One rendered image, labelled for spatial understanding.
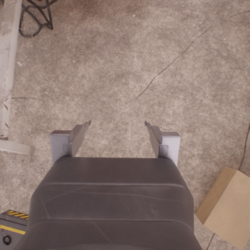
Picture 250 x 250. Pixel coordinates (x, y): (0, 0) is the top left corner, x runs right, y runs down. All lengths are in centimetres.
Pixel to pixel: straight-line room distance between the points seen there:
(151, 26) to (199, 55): 34
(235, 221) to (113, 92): 89
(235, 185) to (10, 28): 135
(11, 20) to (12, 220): 96
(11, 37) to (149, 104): 80
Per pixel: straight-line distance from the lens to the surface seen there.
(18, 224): 91
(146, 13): 130
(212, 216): 99
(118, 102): 105
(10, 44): 114
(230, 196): 99
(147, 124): 15
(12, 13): 123
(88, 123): 16
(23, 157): 123
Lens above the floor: 102
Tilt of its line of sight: 82 degrees down
